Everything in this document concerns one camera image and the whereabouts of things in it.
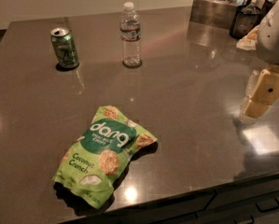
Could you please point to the green rice chip bag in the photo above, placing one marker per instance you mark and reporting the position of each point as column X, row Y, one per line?
column 99, row 156

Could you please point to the metal counter box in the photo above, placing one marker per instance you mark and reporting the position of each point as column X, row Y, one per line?
column 216, row 13

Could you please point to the black drawer handle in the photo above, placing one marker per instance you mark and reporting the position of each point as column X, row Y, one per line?
column 267, row 206

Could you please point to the white napkin stack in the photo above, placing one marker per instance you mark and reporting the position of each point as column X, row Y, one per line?
column 248, row 42

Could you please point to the clear plastic water bottle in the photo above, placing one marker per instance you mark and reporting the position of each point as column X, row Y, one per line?
column 130, row 35

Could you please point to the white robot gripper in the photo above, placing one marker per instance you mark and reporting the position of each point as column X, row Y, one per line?
column 273, row 37

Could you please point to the green soda can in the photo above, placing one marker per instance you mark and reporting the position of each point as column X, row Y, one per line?
column 64, row 47

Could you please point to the black mesh cup holder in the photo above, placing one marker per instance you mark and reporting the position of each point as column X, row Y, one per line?
column 243, row 23

